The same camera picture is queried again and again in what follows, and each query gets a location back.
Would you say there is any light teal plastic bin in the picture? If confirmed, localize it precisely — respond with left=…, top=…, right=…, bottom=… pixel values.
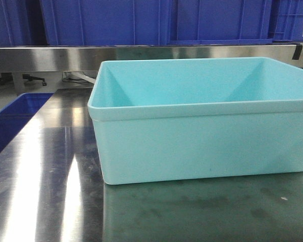
left=88, top=57, right=303, bottom=185

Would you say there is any blue crate upper right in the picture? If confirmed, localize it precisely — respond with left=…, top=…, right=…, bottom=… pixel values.
left=268, top=1, right=303, bottom=42

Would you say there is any grey metal table leg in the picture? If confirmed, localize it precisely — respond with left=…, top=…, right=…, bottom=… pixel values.
left=12, top=73, right=25, bottom=96

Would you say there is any blue crate upper left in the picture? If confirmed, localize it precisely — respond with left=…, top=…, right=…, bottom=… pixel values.
left=0, top=0, right=32, bottom=47

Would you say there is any black tape strip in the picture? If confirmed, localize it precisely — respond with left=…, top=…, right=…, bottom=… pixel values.
left=292, top=43, right=303, bottom=61

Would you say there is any blue crate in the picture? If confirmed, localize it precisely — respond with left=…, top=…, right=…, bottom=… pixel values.
left=0, top=0, right=32, bottom=47
left=40, top=1, right=272, bottom=46
left=268, top=1, right=303, bottom=42

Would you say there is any blue bin lower left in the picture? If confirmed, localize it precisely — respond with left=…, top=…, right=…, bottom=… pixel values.
left=0, top=93, right=53, bottom=153

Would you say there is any black office chair base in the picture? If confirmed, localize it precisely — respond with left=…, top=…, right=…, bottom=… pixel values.
left=0, top=72, right=47, bottom=94

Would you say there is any blue crate upper middle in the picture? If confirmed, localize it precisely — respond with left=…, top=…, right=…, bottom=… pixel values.
left=40, top=1, right=272, bottom=46

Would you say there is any stainless steel shelf rail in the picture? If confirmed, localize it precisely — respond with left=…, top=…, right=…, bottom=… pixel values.
left=0, top=42, right=303, bottom=73

